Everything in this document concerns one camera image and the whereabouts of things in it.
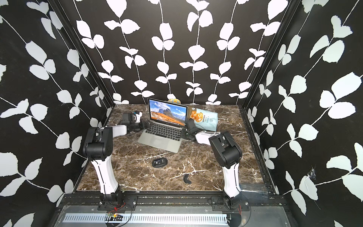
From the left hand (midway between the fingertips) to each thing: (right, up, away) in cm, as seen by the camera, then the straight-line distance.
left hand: (151, 122), depth 103 cm
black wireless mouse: (+10, -24, -17) cm, 31 cm away
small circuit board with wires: (-11, -47, -33) cm, 59 cm away
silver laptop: (+12, +2, +1) cm, 12 cm away
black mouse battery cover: (+26, -33, -21) cm, 47 cm away
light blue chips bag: (+44, +2, +7) cm, 45 cm away
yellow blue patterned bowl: (+16, +18, +15) cm, 29 cm away
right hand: (+22, -6, -2) cm, 23 cm away
